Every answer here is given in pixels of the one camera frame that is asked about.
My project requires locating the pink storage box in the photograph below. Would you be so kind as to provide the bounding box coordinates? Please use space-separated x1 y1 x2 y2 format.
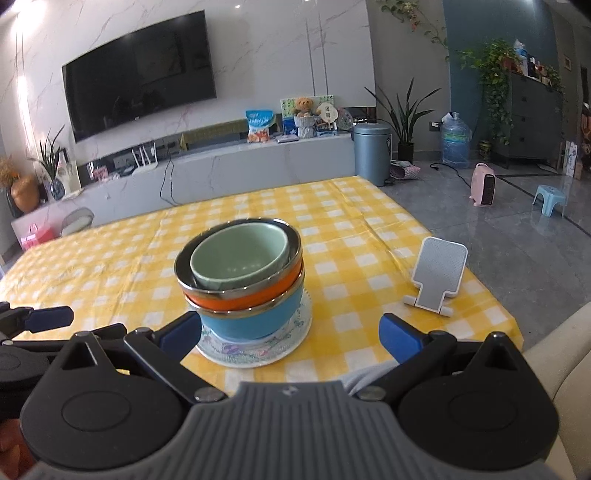
19 222 51 251

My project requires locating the potted snake plant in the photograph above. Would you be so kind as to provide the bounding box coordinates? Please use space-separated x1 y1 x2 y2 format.
365 78 441 164

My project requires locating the white carton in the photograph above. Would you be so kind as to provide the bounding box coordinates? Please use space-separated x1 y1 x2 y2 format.
561 141 580 178

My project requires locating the hanging vine plant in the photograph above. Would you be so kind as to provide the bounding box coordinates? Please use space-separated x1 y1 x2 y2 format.
376 0 451 61

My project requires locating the black power cable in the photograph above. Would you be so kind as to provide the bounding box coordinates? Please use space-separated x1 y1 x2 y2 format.
159 152 185 206

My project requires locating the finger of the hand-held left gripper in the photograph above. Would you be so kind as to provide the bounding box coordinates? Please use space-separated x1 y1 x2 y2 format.
0 302 75 344

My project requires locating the black floor cable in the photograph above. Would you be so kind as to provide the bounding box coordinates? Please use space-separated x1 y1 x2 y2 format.
429 162 472 178

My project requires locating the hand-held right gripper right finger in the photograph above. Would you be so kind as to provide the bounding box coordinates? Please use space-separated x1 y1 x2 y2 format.
358 313 539 402

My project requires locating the blue steel bowl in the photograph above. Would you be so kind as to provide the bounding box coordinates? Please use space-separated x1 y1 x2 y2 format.
185 268 305 341

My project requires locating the pink space heater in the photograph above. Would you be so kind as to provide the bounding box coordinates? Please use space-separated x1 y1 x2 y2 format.
469 162 497 208

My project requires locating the white phone stand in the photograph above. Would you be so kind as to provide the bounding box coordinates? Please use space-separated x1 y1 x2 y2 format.
402 237 468 318

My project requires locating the dried flower bunch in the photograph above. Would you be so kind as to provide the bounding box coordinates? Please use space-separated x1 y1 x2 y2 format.
0 157 19 188

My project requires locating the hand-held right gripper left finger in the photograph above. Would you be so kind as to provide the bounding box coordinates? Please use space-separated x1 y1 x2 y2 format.
46 311 228 403

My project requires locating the white marble media console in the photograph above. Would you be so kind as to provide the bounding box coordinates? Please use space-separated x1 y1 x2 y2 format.
11 131 365 252

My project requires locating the light grey cloth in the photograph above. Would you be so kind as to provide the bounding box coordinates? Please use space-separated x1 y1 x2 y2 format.
339 362 398 395

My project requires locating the orange vase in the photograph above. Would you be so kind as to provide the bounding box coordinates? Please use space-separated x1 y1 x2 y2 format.
10 174 41 213

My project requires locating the plant in blue glass vase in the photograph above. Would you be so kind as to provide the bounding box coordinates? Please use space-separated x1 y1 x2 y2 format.
28 124 68 200

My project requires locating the white router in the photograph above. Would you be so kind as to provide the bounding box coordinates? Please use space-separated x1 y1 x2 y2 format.
130 144 160 177

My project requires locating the teddy bear in white wrap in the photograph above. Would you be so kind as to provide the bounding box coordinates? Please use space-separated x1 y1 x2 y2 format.
294 97 315 138

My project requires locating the cream sofa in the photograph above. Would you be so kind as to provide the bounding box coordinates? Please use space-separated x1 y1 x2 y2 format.
522 302 591 480

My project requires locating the small blue stool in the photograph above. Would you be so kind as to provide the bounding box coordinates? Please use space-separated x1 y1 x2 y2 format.
532 185 568 217

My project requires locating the green ceramic bowl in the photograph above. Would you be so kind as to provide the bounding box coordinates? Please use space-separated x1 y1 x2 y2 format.
190 223 291 292

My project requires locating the green picture card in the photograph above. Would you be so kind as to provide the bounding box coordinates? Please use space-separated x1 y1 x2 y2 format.
280 95 334 134

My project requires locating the blue snack bag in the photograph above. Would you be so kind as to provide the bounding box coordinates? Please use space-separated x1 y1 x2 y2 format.
245 109 273 144

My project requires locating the yellow checked tablecloth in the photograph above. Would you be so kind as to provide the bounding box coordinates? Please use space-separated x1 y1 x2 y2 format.
0 175 525 402

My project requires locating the orange steel bowl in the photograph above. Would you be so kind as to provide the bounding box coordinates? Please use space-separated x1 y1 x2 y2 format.
174 217 303 311

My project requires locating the grey-blue trash can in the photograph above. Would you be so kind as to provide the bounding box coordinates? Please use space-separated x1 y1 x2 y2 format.
353 122 393 186

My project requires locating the clear glass plate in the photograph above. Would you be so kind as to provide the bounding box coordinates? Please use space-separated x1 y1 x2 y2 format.
197 294 312 367

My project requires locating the large white fruit-print plate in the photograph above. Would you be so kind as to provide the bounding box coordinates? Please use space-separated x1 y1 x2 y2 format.
196 295 313 369

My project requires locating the white picture card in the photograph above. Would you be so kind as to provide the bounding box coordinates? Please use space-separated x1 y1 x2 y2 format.
59 161 83 192

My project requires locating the dark grey cabinet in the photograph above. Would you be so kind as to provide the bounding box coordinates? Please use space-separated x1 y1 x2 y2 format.
489 71 568 169

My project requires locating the black wall television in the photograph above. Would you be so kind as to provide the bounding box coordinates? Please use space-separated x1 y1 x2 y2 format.
62 10 218 143

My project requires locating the trailing pothos plant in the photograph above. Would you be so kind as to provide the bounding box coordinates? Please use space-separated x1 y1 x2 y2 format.
457 39 518 148

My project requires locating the blue water jug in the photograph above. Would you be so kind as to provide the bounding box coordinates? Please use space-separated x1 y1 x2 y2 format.
440 112 472 169

